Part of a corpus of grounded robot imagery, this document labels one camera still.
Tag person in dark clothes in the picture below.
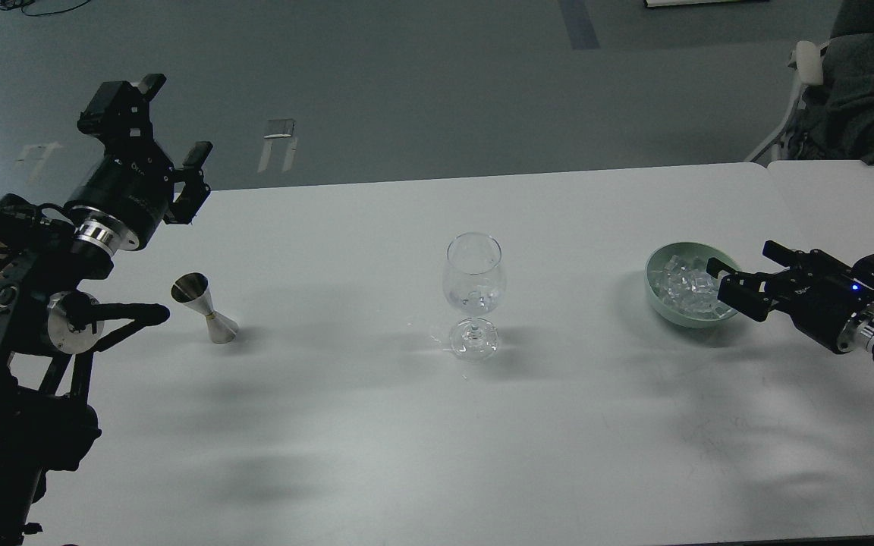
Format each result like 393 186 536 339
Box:
789 1 874 165

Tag white office chair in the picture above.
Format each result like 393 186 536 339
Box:
744 40 832 165

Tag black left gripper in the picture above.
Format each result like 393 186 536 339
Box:
65 74 214 252

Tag clear ice cubes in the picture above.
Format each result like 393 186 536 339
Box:
652 253 733 319

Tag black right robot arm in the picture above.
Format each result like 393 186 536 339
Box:
707 240 874 362

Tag steel cocktail jigger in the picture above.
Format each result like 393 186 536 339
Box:
170 272 240 344

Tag green bowl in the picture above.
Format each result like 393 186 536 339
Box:
643 242 738 329

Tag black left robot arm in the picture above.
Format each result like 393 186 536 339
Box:
0 74 212 545

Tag clear wine glass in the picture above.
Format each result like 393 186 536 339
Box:
442 232 507 362

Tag silver floor plate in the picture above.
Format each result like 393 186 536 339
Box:
263 118 296 140

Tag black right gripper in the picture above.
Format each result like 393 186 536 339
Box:
707 240 874 355

